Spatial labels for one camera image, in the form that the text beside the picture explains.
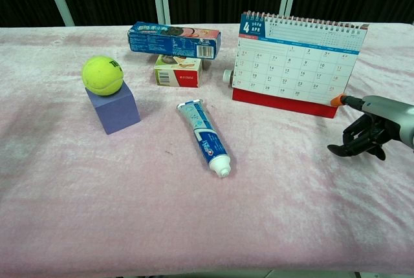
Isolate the spiral desk calendar red base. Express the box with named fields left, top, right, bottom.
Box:
left=232, top=10, right=370, bottom=120

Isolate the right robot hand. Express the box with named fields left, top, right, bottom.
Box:
left=327, top=94, right=414, bottom=162

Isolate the blue cookie box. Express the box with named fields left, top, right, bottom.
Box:
left=127, top=21, right=223, bottom=61

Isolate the small green red box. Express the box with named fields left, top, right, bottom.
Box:
left=153, top=54, right=204, bottom=89

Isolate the pink plush table cloth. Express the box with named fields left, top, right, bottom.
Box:
left=0, top=22, right=414, bottom=277

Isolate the purple foam cube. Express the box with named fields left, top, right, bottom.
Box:
left=85, top=82, right=142, bottom=135

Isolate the yellow-green tennis ball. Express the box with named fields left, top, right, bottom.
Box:
left=81, top=55, right=124, bottom=97

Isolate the blue white toothpaste tube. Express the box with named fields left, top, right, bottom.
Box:
left=176, top=98, right=233, bottom=179

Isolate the small white-capped bottle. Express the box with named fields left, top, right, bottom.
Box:
left=222, top=69, right=235, bottom=89

